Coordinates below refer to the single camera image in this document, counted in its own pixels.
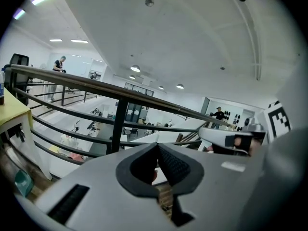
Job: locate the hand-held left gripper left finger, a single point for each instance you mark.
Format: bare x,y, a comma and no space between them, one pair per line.
101,196

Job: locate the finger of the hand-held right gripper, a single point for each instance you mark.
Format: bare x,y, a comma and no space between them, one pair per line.
214,135

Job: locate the black office chair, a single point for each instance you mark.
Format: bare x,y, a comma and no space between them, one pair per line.
19,60

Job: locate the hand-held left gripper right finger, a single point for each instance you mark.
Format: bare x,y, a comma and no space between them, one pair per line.
216,189

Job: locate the teal dustpan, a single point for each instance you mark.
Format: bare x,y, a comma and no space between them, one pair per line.
24,183

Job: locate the black framed glass partition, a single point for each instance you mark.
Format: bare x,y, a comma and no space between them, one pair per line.
138,89

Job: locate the yellow-green tablecloth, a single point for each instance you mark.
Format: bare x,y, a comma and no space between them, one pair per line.
12,112

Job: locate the person's right hand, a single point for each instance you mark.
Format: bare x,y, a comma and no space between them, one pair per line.
238,141

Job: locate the white table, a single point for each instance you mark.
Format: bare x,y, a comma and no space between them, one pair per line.
33,143

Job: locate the wooden staircase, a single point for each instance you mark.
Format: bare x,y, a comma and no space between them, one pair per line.
190,136

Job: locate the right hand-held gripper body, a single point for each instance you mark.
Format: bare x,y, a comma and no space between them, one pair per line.
279,121

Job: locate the dark railing with wooden handrail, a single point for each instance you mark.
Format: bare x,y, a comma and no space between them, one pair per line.
119,124

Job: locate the plastic bottle with dark drink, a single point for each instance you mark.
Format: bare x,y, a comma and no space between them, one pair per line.
2,88

